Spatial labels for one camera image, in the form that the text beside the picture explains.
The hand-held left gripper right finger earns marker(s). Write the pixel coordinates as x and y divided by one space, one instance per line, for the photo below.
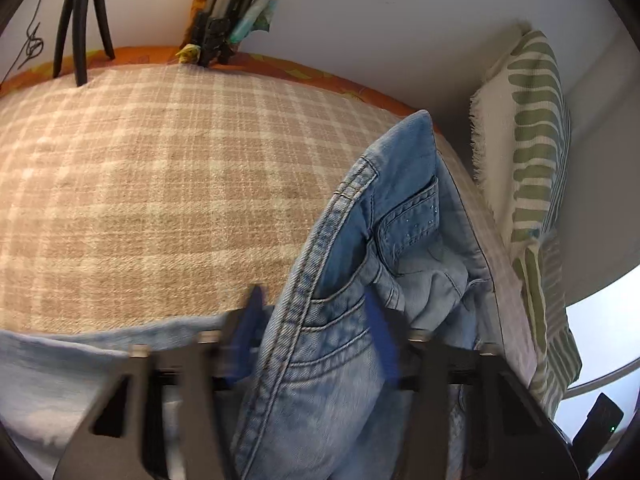
381 342

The light blue denim pants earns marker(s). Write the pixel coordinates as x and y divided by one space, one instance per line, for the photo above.
310 390

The colourful patterned fabric bundle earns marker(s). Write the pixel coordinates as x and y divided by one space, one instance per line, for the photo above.
240 5

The beige plaid blanket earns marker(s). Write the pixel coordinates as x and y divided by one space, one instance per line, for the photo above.
150 185

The thin striped green cushion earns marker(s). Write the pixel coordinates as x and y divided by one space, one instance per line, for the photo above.
560 320

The black tripod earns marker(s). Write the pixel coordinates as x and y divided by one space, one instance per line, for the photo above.
80 35

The orange patterned bed sheet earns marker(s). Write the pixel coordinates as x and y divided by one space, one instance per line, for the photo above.
300 72

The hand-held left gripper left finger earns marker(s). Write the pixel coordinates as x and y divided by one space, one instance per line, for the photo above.
249 332

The white green striped cushion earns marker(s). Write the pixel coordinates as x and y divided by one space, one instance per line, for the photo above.
520 150

